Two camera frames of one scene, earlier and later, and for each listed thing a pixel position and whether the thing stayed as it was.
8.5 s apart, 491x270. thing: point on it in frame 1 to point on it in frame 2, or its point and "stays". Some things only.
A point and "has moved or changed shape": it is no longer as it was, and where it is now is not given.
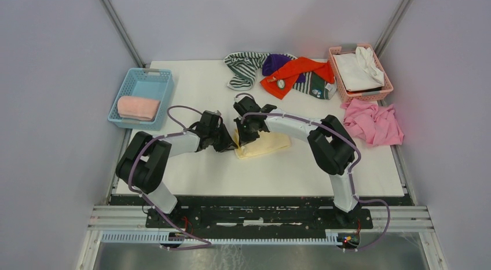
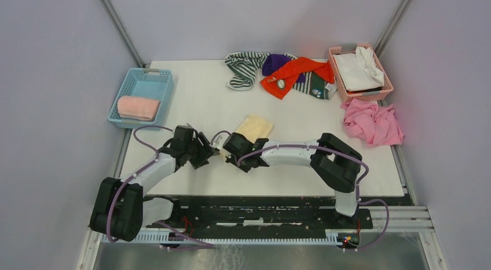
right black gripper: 244,139 to 231,159
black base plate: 260,212 stays
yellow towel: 266,142 has moved or changed shape
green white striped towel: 242,66 stays
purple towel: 272,63 stays
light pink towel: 137,108 stays
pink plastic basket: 348,97 stays
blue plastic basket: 151,83 stays
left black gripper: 228,143 to 206,151
